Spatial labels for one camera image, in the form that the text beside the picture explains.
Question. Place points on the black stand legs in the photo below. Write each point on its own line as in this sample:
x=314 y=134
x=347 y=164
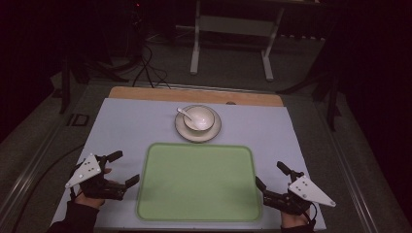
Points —
x=94 y=68
x=324 y=87

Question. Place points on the white metal stand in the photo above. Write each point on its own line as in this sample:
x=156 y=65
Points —
x=233 y=26

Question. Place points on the white saucer plate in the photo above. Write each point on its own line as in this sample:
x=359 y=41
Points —
x=184 y=132

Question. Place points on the pale table mat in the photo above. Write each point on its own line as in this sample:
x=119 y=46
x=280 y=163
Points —
x=129 y=123

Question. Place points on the person's right hand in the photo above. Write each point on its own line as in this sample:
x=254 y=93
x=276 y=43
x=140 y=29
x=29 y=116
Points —
x=293 y=220

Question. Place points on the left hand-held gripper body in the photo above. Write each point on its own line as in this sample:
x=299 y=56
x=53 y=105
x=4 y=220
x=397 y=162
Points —
x=85 y=170

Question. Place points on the person's left hand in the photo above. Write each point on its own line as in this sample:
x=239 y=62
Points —
x=90 y=202

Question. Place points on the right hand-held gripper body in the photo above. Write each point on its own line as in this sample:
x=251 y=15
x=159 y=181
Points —
x=309 y=191

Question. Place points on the white ceramic spoon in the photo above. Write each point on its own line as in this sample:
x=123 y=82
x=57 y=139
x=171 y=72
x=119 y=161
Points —
x=184 y=113

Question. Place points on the black rectangular floor frame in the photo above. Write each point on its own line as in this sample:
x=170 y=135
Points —
x=78 y=120

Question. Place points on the white bowl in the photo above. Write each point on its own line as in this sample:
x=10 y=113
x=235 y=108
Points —
x=200 y=120

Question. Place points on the green tray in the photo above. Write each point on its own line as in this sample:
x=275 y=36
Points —
x=198 y=183

